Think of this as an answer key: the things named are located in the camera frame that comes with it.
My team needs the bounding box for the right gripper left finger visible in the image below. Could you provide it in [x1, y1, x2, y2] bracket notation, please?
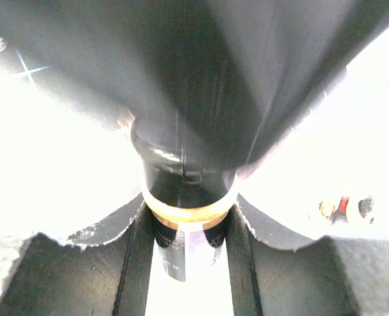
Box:
[0, 196, 148, 315]

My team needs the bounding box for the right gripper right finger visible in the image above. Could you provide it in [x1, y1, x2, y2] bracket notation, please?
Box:
[226, 197, 389, 315]

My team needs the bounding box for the clear acrylic organizer tray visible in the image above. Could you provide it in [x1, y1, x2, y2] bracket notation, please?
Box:
[0, 1, 389, 172]

